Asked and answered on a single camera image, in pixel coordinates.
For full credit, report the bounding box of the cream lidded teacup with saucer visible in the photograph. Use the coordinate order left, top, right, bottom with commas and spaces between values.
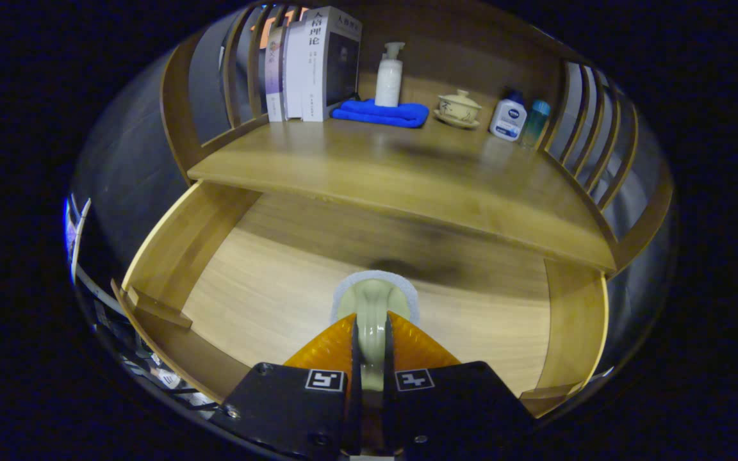
433, 89, 482, 129

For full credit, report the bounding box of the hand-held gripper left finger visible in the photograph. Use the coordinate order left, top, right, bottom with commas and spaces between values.
212, 312, 362, 458

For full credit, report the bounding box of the white pump bottle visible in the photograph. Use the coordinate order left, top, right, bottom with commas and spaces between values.
375, 42, 406, 108

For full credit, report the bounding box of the folded blue cloth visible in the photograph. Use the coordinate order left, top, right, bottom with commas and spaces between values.
331, 99, 430, 129

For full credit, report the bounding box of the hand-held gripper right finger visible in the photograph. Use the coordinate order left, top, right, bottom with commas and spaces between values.
382, 311, 536, 458

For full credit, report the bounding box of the wooden countertop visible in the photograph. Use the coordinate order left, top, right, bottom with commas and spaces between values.
188, 115, 618, 273

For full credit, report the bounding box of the white lotion bottle blue cap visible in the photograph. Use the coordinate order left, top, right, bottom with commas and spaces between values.
489, 90, 529, 142

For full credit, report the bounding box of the purple white book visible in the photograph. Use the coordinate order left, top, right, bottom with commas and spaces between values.
265, 26, 288, 122

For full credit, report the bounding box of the teal bottle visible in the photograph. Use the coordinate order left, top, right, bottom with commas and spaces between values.
520, 99, 552, 149

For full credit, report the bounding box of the wooden cabinet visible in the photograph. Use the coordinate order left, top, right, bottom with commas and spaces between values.
160, 0, 674, 276

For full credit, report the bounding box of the wooden drawer with black knob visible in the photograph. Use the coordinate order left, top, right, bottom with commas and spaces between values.
111, 181, 610, 420

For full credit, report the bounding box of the thin white book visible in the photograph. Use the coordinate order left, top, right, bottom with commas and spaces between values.
283, 21, 309, 121

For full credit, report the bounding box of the cream scrub brush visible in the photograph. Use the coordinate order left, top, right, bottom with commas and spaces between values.
331, 270, 421, 392

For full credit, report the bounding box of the large white grey book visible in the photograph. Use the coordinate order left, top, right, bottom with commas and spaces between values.
300, 6, 363, 122

